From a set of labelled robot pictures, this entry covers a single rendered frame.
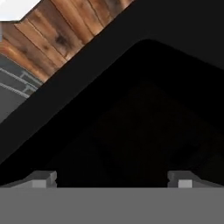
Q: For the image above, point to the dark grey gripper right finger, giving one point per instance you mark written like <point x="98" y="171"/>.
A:
<point x="183" y="178"/>

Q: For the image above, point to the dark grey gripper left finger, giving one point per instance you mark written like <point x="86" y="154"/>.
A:
<point x="40" y="178"/>

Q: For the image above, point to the black microwave door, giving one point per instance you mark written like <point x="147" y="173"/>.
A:
<point x="134" y="110"/>

